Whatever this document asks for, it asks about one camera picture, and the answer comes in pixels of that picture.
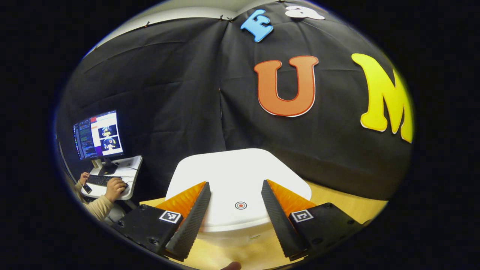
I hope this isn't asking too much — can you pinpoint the black keyboard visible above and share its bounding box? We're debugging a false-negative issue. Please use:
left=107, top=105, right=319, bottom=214
left=86, top=174, right=129, bottom=188

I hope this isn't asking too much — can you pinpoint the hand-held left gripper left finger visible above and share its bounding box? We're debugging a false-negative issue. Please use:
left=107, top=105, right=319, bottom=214
left=112, top=181, right=212, bottom=262

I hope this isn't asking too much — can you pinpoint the computer monitor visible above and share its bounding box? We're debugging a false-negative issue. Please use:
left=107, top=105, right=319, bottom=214
left=73, top=109, right=124, bottom=176

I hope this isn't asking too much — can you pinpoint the black backdrop cloth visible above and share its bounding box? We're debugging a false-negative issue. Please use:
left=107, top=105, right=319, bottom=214
left=56, top=0, right=415, bottom=201

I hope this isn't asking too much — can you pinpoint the white side table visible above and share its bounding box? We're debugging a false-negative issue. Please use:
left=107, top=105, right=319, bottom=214
left=81, top=156, right=143, bottom=200

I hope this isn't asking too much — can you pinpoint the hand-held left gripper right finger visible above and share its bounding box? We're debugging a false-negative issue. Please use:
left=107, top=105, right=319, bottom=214
left=261, top=179, right=364, bottom=262

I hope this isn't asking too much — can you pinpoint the white garbage bin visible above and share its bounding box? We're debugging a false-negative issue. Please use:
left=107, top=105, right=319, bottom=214
left=165, top=148, right=312, bottom=248

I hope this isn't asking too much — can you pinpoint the wooden desktop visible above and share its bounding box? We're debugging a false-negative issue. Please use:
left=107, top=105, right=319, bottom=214
left=141, top=180, right=389, bottom=270

